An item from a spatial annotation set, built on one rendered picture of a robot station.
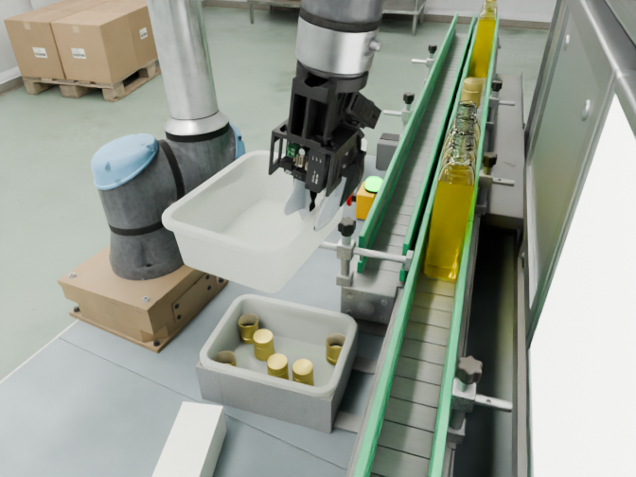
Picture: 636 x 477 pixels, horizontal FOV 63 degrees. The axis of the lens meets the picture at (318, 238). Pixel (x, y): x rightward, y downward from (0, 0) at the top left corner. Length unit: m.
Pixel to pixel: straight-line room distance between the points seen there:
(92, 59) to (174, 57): 3.50
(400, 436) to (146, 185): 0.57
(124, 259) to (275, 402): 0.38
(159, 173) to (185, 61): 0.19
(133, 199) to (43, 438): 0.40
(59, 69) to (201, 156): 3.70
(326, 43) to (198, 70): 0.47
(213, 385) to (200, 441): 0.11
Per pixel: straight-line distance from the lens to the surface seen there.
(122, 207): 0.95
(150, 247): 0.98
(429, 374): 0.77
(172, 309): 0.99
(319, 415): 0.83
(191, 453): 0.79
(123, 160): 0.92
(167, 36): 0.92
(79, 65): 4.50
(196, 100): 0.94
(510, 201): 1.20
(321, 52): 0.49
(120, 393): 0.96
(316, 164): 0.52
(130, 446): 0.89
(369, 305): 0.89
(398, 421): 0.72
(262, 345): 0.90
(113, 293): 0.99
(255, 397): 0.85
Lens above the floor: 1.46
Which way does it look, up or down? 35 degrees down
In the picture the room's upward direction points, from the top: straight up
